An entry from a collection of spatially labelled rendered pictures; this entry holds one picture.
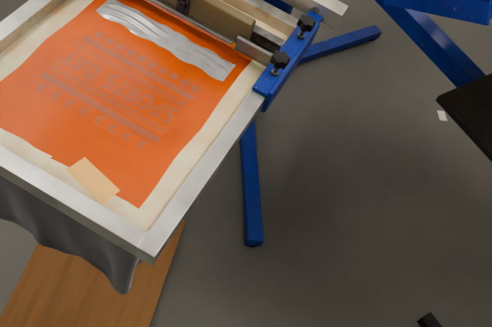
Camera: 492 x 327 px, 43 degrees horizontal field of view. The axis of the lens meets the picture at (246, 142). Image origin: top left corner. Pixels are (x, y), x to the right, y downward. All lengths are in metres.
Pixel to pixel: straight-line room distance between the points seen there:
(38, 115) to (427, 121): 2.11
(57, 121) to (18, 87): 0.12
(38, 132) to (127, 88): 0.23
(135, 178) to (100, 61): 0.32
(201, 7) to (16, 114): 0.50
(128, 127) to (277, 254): 1.16
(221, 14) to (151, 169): 0.43
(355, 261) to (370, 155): 0.54
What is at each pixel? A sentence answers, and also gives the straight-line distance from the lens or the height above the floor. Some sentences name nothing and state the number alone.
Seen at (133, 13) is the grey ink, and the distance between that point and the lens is 1.59.
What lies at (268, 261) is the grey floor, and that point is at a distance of 2.35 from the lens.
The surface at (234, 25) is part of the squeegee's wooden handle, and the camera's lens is 1.51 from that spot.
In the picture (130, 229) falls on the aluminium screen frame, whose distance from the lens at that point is 1.18.
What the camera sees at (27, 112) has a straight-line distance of 1.37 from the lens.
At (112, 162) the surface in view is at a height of 0.95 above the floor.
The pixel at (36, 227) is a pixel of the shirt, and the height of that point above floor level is 0.60.
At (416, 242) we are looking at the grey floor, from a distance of 2.65.
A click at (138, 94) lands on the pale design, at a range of 1.41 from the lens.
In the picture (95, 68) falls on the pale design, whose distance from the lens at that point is 1.46.
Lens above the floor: 2.03
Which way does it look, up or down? 51 degrees down
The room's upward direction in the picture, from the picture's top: 22 degrees clockwise
